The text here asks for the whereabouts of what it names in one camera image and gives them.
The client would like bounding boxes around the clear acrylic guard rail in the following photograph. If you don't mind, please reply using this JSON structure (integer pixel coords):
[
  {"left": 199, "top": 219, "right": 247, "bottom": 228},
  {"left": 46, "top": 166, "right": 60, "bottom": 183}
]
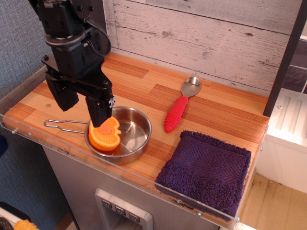
[{"left": 0, "top": 114, "right": 269, "bottom": 228}]

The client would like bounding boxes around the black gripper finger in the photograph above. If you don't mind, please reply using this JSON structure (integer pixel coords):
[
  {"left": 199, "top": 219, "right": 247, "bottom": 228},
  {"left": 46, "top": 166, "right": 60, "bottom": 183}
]
[
  {"left": 86, "top": 95, "right": 113, "bottom": 127},
  {"left": 46, "top": 74, "right": 79, "bottom": 111}
]

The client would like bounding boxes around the dark wooden post right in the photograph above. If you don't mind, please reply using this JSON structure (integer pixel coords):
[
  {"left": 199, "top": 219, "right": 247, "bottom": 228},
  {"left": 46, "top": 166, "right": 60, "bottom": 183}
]
[{"left": 263, "top": 0, "right": 307, "bottom": 117}]

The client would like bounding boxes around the grey toy fridge cabinet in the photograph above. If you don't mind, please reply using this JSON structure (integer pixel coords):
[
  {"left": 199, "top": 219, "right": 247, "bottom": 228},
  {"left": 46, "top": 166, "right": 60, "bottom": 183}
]
[{"left": 44, "top": 148, "right": 218, "bottom": 230}]

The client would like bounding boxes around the red handled metal spoon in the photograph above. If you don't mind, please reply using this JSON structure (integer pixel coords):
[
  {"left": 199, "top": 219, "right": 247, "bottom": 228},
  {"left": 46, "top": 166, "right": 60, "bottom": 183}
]
[{"left": 164, "top": 77, "right": 201, "bottom": 133}]

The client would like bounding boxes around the orange toy fruit half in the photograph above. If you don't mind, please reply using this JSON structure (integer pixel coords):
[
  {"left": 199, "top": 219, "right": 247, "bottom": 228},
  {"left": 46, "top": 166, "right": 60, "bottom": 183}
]
[{"left": 88, "top": 116, "right": 121, "bottom": 151}]

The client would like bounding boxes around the silver dispenser panel with buttons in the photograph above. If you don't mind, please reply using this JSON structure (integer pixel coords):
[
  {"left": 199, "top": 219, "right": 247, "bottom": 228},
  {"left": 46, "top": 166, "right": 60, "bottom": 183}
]
[{"left": 95, "top": 188, "right": 154, "bottom": 230}]

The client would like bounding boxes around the purple folded towel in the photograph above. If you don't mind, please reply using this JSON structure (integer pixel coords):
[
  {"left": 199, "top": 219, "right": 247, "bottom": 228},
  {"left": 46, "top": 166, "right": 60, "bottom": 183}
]
[{"left": 155, "top": 130, "right": 251, "bottom": 217}]

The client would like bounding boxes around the white toy sink unit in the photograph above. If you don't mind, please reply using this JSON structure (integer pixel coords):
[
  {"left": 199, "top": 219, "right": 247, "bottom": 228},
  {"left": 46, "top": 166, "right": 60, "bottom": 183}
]
[{"left": 255, "top": 34, "right": 307, "bottom": 195}]

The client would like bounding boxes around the small steel saucepan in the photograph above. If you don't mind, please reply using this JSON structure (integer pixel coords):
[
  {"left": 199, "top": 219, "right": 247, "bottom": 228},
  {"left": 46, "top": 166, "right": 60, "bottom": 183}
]
[{"left": 44, "top": 106, "right": 152, "bottom": 165}]

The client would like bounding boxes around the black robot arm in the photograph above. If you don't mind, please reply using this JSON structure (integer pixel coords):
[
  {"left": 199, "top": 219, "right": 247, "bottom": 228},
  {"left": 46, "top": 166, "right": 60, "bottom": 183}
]
[{"left": 30, "top": 0, "right": 115, "bottom": 127}]

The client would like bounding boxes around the orange object bottom left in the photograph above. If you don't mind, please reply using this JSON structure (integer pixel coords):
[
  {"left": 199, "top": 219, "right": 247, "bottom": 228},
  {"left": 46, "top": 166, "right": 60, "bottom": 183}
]
[{"left": 13, "top": 219, "right": 38, "bottom": 230}]

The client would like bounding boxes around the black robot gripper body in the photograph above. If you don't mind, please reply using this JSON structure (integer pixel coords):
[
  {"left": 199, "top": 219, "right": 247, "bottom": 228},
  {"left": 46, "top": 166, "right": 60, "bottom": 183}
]
[{"left": 42, "top": 45, "right": 113, "bottom": 97}]

